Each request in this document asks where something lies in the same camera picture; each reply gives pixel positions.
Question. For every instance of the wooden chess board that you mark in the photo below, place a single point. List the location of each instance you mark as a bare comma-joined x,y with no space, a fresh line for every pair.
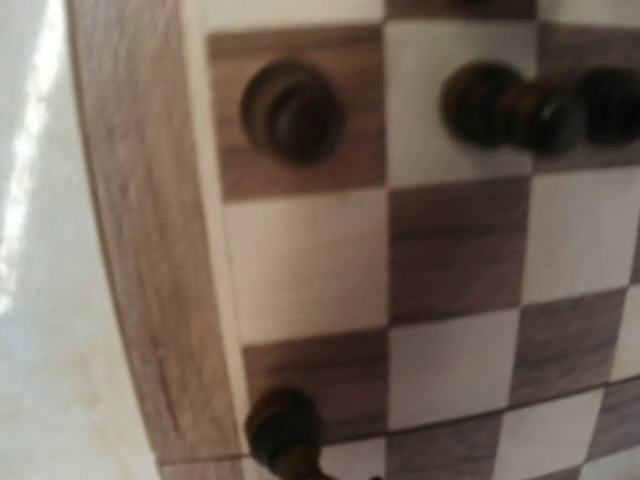
454,312

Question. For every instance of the dark piece back rank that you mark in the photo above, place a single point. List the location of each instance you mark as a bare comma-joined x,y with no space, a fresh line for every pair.
284,431

